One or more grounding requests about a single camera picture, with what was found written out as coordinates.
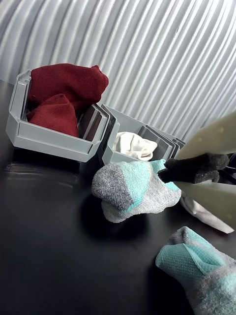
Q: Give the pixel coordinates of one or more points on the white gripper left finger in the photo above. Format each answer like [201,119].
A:
[211,140]

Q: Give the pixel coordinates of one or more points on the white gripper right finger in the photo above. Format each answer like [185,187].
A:
[216,199]

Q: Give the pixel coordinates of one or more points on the teal and grey sock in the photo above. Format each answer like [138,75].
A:
[204,273]
[137,194]

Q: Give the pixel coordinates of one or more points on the white sock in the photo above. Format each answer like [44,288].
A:
[132,146]
[206,216]

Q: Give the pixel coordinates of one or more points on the large dark red sock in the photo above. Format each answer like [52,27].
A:
[71,81]

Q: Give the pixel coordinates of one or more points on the small dark red sock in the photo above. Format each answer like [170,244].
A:
[54,115]

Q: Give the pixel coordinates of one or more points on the grey plastic bin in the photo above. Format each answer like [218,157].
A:
[127,118]

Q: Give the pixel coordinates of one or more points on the grey bin with red socks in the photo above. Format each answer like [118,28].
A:
[49,142]

